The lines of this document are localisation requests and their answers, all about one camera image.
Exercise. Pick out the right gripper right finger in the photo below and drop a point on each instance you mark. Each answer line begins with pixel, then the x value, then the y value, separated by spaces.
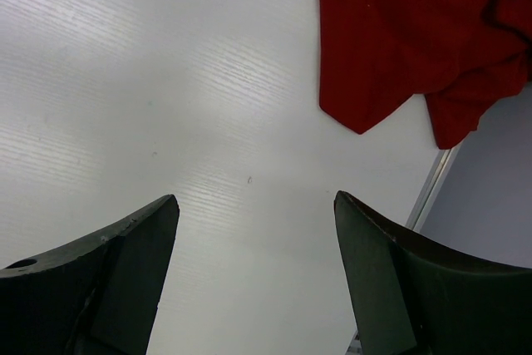
pixel 411 295

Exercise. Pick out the red t shirt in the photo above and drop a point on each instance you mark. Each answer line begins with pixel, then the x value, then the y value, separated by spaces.
pixel 461 55

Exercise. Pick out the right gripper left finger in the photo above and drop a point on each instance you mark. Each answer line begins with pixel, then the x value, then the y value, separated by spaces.
pixel 98 294

